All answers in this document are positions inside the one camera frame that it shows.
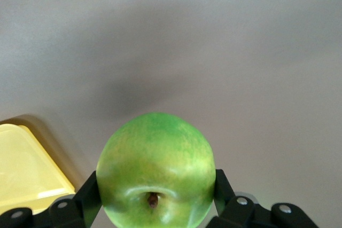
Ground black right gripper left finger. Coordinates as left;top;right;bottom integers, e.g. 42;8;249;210
0;170;104;228

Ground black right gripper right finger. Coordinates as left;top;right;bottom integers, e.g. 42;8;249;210
207;168;325;228

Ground green apple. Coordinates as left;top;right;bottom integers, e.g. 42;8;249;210
96;112;216;228

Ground yellow plastic tray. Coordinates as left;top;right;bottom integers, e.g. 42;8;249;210
0;123;76;216

